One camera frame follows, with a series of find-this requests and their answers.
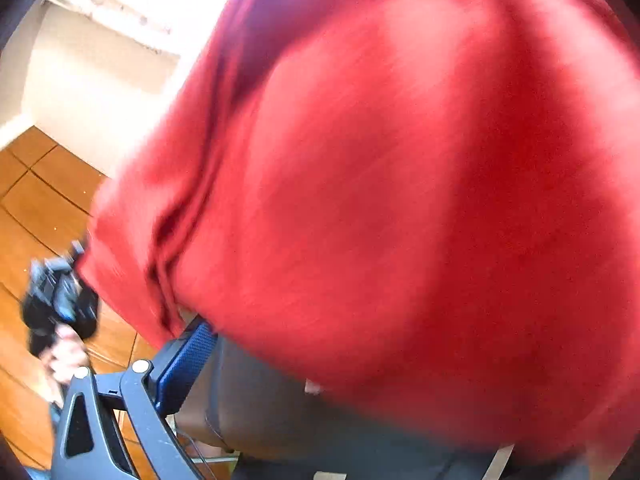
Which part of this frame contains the red knitted sweater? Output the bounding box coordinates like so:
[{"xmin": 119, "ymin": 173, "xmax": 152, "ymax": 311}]
[{"xmin": 79, "ymin": 0, "xmax": 639, "ymax": 458}]

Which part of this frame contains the person's left hand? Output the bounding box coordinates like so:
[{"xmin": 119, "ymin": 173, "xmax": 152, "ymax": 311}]
[{"xmin": 39, "ymin": 324, "xmax": 90, "ymax": 385}]

